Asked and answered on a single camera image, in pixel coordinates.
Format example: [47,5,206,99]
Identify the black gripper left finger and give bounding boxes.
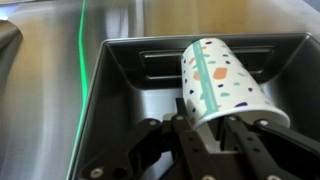
[80,116,217,180]

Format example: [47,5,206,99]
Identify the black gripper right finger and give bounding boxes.
[219,116,320,180]

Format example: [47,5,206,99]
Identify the patterned paper cup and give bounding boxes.
[181,38,290,128]

